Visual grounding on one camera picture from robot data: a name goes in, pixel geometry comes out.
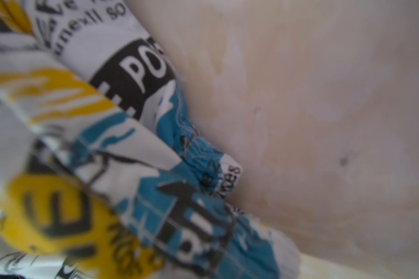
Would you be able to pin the white yellow blue printed garment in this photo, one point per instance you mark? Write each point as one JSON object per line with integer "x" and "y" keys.
{"x": 102, "y": 173}

